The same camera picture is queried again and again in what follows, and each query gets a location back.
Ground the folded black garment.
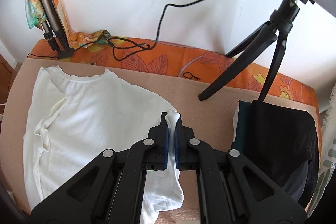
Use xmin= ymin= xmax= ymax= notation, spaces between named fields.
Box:
xmin=231 ymin=101 xmax=319 ymax=207

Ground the silver folded tripod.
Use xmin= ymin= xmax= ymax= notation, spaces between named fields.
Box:
xmin=38 ymin=0 xmax=75 ymax=59

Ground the white t-shirt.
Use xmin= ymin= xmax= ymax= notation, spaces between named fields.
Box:
xmin=23 ymin=67 xmax=184 ymax=223

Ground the thin black power cable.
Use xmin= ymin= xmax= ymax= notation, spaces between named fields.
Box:
xmin=26 ymin=0 xmax=276 ymax=62

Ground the black mini tripod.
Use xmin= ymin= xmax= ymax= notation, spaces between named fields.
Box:
xmin=198 ymin=0 xmax=316 ymax=103

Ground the colourful floral scarf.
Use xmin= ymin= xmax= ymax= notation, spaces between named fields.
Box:
xmin=25 ymin=0 xmax=108 ymax=53

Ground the white green patterned cloth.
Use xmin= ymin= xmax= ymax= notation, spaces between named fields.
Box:
xmin=307 ymin=86 xmax=336 ymax=217

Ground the orange floral bed sheet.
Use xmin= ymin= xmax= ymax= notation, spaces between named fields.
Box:
xmin=31 ymin=36 xmax=322 ymax=135

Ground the beige fleece blanket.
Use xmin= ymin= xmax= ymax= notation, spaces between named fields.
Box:
xmin=0 ymin=57 xmax=320 ymax=224

